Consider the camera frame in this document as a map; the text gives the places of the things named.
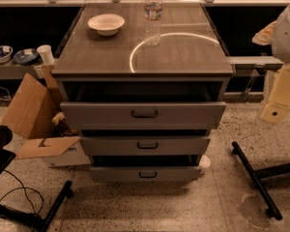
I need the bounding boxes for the black stand leg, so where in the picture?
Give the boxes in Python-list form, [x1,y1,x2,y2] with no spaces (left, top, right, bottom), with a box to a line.
[0,181,73,232]
[232,141,290,220]

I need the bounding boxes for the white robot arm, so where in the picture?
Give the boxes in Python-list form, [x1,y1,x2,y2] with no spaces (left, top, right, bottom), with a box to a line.
[252,4,290,124]

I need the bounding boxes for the white bowl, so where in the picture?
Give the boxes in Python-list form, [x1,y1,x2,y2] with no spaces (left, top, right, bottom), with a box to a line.
[88,14,125,37]

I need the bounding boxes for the black cable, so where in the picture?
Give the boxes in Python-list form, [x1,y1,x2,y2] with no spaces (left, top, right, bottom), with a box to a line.
[0,168,45,217]

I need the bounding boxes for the clear plastic water bottle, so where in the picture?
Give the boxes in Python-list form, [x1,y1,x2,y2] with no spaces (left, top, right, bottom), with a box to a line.
[144,0,162,46]

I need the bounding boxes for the grey drawer cabinet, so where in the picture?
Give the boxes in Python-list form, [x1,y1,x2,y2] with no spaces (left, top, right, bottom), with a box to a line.
[52,3,234,169]

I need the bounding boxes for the grey top drawer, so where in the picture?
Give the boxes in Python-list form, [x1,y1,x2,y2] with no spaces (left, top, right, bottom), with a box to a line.
[61,101,226,130]

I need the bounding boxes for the black stand leg right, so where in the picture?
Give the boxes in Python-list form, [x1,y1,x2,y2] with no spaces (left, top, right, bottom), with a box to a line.
[232,141,290,220]

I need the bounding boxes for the grey drawer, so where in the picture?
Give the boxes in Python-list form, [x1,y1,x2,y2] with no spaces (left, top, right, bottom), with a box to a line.
[90,166,201,182]
[80,136,210,156]
[61,101,226,130]

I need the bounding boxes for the brown cardboard box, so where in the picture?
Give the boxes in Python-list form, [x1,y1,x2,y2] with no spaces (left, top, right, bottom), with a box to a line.
[2,66,90,167]

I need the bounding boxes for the black stand leg left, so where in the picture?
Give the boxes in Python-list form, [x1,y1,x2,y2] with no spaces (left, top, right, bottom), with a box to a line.
[0,181,73,232]

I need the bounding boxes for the blue patterned bowl right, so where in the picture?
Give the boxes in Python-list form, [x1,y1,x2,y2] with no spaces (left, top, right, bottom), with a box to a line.
[13,48,39,65]

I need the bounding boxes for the grey middle drawer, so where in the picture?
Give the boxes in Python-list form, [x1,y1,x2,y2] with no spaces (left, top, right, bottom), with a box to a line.
[80,136,210,156]

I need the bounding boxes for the grey bottom drawer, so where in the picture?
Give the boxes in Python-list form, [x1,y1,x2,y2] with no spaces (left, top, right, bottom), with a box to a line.
[90,166,201,182]

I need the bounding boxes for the white paper cup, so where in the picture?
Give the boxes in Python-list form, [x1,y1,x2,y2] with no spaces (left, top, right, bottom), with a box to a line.
[37,44,54,65]

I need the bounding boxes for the crumpled brown paper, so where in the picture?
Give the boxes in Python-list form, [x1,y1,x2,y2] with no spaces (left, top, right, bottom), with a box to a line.
[51,112,78,136]

